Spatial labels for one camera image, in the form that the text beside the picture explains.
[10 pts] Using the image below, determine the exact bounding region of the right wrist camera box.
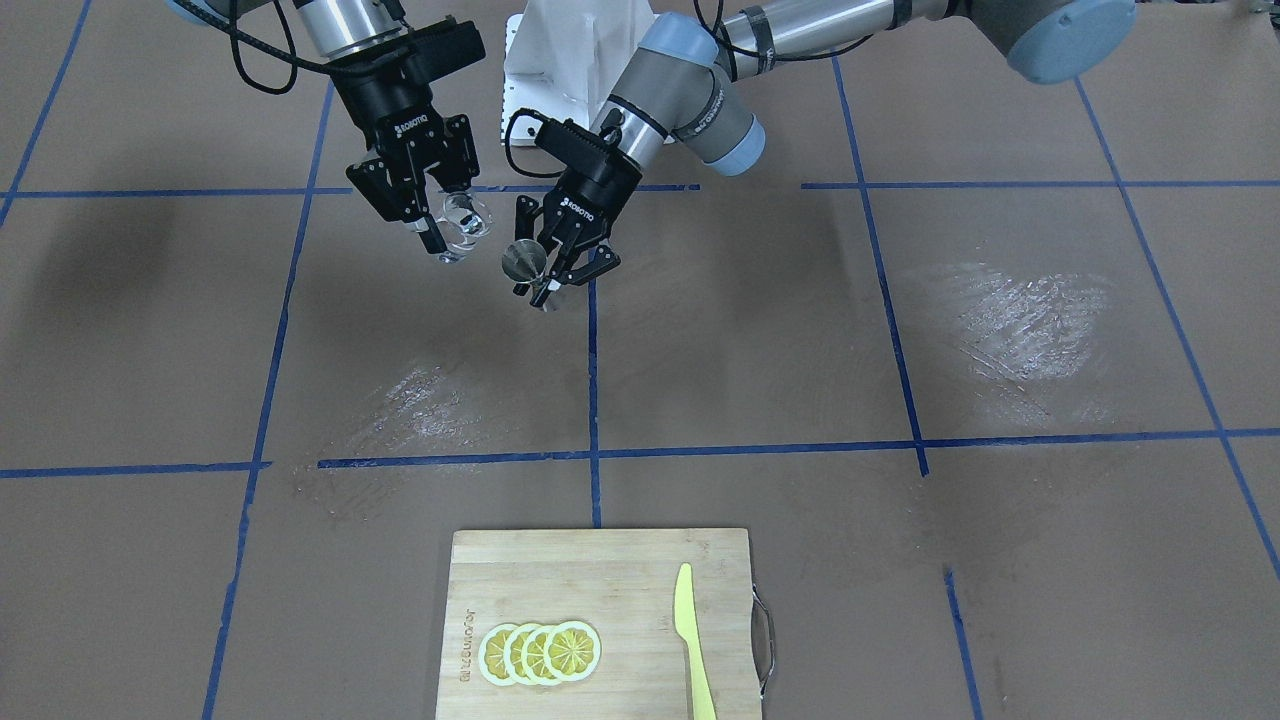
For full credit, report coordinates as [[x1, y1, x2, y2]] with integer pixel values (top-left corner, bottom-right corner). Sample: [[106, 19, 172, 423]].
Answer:
[[389, 15, 486, 85]]

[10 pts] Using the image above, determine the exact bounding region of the yellow plastic knife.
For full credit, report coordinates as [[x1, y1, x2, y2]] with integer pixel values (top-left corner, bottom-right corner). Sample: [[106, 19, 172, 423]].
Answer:
[[673, 562, 717, 719]]

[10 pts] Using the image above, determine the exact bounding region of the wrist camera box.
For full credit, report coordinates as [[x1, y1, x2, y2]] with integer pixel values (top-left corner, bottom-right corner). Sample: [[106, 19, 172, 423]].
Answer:
[[534, 119, 622, 184], [389, 15, 486, 85]]

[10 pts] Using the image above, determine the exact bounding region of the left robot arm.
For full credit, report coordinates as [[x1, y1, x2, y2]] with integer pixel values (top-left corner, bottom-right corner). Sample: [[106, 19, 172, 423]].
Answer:
[[502, 1, 1137, 307]]

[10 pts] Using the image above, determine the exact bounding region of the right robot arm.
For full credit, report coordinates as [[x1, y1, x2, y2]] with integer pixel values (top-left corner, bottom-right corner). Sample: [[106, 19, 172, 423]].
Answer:
[[172, 1, 492, 263]]

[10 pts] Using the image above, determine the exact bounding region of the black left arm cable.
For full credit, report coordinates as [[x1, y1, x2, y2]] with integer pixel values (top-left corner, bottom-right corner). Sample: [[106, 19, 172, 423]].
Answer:
[[504, 108, 571, 181]]

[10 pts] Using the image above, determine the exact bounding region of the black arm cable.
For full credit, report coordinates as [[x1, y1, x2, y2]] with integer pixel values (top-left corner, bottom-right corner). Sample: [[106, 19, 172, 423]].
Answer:
[[504, 108, 571, 181], [221, 0, 332, 97]]

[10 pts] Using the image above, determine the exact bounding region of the bamboo cutting board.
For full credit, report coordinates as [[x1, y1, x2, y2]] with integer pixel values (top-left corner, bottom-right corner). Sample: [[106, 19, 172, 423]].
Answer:
[[435, 528, 763, 719]]

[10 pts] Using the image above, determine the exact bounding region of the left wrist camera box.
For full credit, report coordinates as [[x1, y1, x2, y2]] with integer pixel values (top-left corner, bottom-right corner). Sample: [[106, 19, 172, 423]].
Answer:
[[534, 119, 622, 184]]

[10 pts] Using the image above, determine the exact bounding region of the front lemon slice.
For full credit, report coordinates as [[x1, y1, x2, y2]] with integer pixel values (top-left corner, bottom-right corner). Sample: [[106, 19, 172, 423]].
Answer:
[[544, 620, 602, 682]]

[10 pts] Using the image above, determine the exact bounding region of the small glass beaker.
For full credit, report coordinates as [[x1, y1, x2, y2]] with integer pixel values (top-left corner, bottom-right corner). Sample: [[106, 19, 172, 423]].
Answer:
[[436, 191, 493, 264]]

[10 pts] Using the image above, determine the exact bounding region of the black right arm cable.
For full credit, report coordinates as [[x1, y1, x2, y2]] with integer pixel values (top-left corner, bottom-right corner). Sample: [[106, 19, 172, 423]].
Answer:
[[221, 0, 332, 97]]

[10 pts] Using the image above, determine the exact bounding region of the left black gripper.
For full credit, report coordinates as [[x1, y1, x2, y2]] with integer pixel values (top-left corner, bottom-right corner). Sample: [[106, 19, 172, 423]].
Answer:
[[512, 165, 643, 309]]

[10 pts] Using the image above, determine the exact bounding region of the steel double jigger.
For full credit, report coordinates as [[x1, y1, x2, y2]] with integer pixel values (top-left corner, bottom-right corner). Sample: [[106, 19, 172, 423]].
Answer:
[[500, 238, 561, 313]]

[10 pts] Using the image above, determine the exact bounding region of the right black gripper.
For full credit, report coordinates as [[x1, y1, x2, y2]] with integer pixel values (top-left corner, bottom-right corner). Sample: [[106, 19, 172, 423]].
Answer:
[[335, 60, 479, 255]]

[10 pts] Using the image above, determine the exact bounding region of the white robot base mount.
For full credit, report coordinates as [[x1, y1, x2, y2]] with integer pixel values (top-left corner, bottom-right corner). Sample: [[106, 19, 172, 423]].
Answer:
[[499, 1, 658, 141]]

